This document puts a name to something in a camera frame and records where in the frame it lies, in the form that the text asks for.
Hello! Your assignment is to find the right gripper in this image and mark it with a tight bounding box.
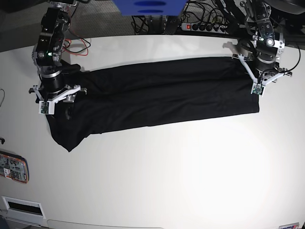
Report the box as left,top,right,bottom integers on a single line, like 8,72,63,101
39,71,73,120

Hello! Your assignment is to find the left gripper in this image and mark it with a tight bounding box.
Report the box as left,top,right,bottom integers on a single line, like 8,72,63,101
253,51,279,74

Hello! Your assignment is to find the black T-shirt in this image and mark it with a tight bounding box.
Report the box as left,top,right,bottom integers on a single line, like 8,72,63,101
46,57,259,151

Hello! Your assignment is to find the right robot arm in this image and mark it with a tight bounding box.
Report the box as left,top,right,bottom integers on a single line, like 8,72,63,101
29,0,81,115

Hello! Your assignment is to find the white power strip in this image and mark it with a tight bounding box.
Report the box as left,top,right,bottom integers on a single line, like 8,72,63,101
181,22,228,34

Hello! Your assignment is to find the orange clear screw box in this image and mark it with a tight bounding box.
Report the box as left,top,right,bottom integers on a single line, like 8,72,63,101
0,151,30,184

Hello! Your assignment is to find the blue plastic bin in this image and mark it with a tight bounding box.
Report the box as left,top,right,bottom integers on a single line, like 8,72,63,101
113,0,187,16

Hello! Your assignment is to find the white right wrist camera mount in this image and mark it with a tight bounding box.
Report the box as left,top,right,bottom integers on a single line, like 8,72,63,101
29,85,87,115

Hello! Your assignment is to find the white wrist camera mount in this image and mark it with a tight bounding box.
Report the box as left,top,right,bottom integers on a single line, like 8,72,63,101
232,54,292,96
29,85,87,115

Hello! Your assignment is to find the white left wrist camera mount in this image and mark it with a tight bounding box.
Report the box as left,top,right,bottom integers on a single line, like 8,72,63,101
232,54,292,96

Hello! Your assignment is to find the black cable bundle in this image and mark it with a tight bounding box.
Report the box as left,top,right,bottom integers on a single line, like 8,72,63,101
131,0,246,35

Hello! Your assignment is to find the white table cable slot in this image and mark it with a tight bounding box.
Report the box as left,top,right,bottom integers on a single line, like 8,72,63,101
1,196,46,219

